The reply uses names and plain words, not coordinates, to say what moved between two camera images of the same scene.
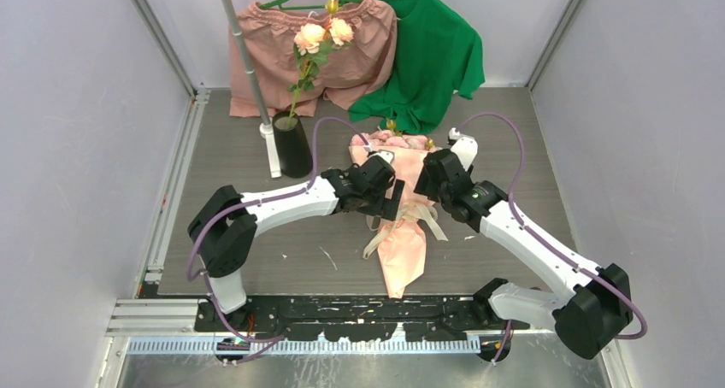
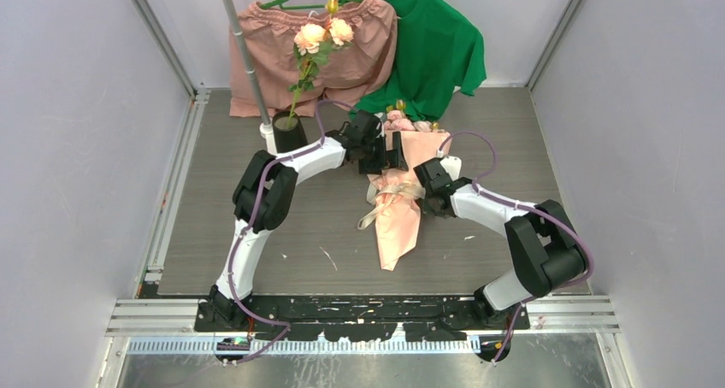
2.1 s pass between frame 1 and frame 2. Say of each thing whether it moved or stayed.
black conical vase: stayed
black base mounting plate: stayed
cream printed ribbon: moved
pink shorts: stayed
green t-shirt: stayed
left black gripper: moved
